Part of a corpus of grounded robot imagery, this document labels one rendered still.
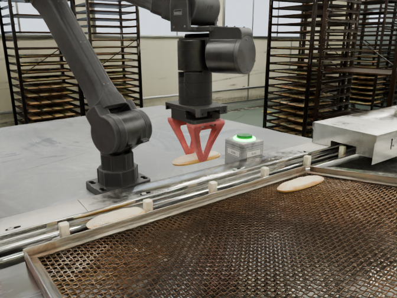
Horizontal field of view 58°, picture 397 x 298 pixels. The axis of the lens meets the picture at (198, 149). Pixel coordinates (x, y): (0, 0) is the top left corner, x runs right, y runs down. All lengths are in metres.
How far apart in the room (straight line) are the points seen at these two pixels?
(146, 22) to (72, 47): 4.74
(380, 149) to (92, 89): 0.68
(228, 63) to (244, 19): 6.09
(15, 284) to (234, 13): 6.21
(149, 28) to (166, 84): 0.86
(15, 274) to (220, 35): 0.41
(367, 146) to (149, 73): 4.81
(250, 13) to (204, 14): 6.12
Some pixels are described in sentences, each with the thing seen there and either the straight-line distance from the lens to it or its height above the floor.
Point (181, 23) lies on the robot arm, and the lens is 0.58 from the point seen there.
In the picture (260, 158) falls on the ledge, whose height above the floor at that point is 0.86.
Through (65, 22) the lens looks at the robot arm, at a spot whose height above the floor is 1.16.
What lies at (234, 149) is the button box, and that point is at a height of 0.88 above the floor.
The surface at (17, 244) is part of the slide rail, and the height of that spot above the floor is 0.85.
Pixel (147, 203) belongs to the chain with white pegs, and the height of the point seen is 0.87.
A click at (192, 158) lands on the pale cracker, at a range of 0.62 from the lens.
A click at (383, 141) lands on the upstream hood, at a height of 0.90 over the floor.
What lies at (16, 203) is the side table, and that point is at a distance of 0.81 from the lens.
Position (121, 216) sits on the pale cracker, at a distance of 0.60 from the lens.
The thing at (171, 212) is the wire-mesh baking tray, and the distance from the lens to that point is 0.53.
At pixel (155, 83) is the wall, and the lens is 5.62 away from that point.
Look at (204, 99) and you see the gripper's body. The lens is 0.60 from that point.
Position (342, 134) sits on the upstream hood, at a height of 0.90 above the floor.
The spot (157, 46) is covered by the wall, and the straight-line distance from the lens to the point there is 5.61.
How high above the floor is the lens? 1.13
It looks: 17 degrees down
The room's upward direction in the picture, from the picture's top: straight up
